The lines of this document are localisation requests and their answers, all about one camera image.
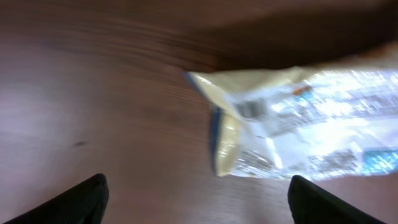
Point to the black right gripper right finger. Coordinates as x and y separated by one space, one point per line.
311 204

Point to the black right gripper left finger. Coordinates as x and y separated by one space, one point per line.
84 203

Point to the beige chips bag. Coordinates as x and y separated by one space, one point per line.
323 121

